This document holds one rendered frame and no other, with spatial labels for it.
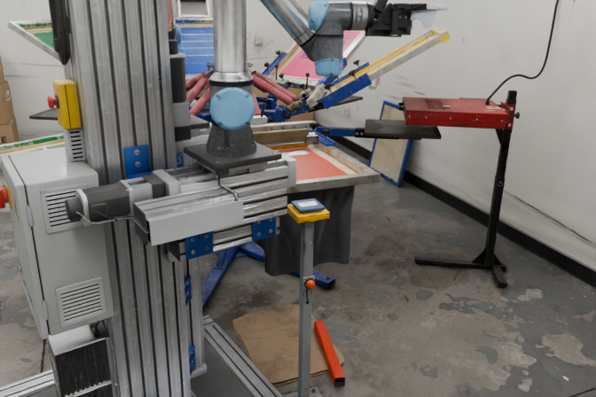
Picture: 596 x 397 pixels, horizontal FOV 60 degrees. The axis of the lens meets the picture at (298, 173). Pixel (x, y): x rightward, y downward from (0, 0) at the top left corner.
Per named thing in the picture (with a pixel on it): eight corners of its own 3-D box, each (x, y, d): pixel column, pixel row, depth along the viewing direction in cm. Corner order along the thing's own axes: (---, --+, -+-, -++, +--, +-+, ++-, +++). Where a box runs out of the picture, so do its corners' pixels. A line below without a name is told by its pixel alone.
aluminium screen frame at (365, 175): (380, 182, 223) (380, 174, 222) (250, 198, 203) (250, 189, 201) (310, 138, 293) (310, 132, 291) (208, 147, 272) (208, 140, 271)
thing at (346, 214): (352, 264, 242) (356, 178, 228) (261, 281, 226) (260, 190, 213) (349, 261, 245) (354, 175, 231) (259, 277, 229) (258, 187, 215)
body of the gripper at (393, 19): (403, 36, 144) (361, 36, 142) (403, 4, 142) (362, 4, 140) (413, 35, 136) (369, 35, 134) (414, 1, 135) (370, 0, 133)
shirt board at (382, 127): (434, 133, 344) (435, 121, 341) (440, 150, 306) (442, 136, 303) (239, 124, 362) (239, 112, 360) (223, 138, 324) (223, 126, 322)
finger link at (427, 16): (447, 27, 134) (411, 28, 138) (448, 3, 133) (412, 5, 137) (444, 26, 131) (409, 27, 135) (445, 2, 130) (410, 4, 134)
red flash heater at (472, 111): (495, 116, 337) (497, 97, 333) (513, 132, 294) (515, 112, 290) (401, 112, 345) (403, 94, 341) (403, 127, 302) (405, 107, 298)
